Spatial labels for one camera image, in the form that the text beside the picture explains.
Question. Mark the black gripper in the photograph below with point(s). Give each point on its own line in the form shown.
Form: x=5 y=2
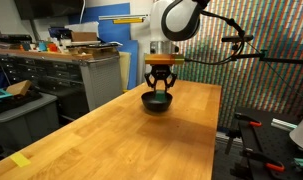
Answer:
x=160 y=72

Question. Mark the green cube block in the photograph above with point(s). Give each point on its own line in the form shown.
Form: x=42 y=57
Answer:
x=161 y=95

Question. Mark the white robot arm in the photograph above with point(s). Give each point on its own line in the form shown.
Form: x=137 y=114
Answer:
x=170 y=20

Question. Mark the black bowl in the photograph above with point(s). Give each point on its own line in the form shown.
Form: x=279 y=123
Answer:
x=151 y=103

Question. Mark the wooden block on bin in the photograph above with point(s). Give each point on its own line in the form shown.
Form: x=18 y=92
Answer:
x=20 y=88

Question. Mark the blue foam board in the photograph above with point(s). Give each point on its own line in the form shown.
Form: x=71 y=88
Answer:
x=110 y=32

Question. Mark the grey drawer cabinet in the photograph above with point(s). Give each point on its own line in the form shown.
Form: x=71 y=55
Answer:
x=82 y=81

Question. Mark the cardboard box on cabinet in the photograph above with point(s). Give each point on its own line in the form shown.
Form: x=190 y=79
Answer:
x=83 y=36

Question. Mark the black optical breadboard table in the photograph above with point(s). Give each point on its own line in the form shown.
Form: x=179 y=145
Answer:
x=273 y=140

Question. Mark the grey plastic storage bin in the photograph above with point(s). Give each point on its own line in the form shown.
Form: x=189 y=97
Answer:
x=28 y=123

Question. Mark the yellow sticky note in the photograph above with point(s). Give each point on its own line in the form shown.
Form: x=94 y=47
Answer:
x=19 y=159

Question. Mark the orange handled clamp upper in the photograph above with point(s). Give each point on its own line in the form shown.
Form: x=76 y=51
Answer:
x=245 y=117

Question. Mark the orange handled clamp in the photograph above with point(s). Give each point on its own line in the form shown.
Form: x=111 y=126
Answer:
x=266 y=160
x=245 y=117

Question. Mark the orange handled clamp lower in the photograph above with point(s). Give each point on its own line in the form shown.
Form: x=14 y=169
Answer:
x=266 y=160

